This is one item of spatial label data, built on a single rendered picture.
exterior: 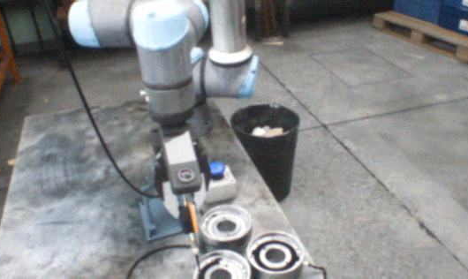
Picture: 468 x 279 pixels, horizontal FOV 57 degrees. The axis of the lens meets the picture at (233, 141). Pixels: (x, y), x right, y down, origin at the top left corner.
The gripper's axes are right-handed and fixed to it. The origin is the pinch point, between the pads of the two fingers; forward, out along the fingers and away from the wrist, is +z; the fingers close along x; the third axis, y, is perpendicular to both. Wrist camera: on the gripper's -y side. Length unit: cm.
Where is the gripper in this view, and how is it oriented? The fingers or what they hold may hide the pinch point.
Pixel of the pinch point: (187, 212)
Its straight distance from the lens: 77.7
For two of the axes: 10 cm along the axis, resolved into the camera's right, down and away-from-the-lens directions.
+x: -9.5, 2.0, -2.5
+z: 0.4, 8.5, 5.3
